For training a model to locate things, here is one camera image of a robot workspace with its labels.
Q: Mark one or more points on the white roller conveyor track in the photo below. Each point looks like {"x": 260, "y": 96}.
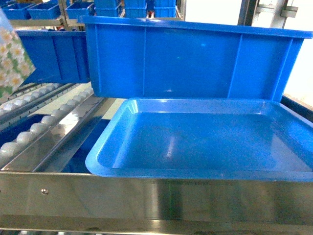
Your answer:
{"x": 9, "y": 150}

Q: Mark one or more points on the flower gift bag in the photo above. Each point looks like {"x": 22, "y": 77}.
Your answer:
{"x": 15, "y": 63}

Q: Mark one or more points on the blue crate on left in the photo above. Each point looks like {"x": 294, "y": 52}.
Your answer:
{"x": 59, "y": 56}

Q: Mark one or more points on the large blue plastic crate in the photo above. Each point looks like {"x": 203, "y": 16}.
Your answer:
{"x": 132, "y": 57}

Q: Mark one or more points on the blue plastic tray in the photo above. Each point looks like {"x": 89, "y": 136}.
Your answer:
{"x": 222, "y": 139}

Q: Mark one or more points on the steel shelf front rail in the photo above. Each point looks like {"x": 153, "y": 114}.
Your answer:
{"x": 88, "y": 203}

